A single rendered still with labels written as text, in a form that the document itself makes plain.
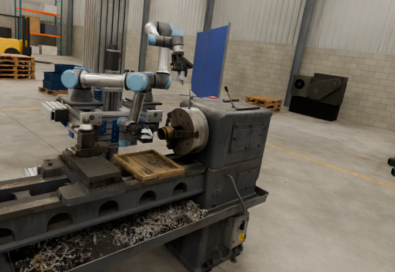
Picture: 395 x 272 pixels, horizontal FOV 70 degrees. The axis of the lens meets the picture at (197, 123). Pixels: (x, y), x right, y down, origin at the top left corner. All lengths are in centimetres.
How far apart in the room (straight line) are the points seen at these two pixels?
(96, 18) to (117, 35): 19
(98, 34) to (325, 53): 1029
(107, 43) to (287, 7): 1095
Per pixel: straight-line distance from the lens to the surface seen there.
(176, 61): 190
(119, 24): 237
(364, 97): 1148
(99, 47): 233
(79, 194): 145
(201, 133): 179
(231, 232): 231
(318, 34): 1210
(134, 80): 181
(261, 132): 219
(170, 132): 178
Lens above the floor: 159
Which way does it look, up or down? 14 degrees down
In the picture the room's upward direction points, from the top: 8 degrees clockwise
